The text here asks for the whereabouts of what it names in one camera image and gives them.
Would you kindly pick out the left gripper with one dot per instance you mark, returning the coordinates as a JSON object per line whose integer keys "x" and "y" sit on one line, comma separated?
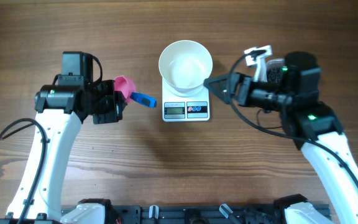
{"x": 115, "y": 115}

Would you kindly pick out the pink scoop blue handle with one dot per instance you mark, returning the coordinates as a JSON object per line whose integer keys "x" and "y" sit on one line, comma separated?
{"x": 128, "y": 88}

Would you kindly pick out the white digital kitchen scale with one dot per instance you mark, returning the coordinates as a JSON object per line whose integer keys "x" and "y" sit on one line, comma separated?
{"x": 185, "y": 106}

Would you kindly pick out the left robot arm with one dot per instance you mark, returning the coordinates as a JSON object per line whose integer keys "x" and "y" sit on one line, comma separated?
{"x": 61, "y": 109}

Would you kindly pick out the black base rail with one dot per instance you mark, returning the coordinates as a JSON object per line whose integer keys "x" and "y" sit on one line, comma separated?
{"x": 251, "y": 213}

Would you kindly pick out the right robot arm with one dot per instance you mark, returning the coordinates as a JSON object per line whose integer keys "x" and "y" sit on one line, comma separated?
{"x": 312, "y": 125}

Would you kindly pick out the black beans in container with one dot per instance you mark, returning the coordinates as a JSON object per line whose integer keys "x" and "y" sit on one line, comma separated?
{"x": 274, "y": 75}

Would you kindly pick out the white bowl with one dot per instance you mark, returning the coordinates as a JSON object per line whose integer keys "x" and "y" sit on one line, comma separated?
{"x": 185, "y": 64}

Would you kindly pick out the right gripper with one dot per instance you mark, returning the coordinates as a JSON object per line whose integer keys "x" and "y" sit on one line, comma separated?
{"x": 246, "y": 82}

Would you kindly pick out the clear plastic container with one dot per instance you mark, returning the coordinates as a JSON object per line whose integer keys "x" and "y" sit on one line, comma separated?
{"x": 278, "y": 62}

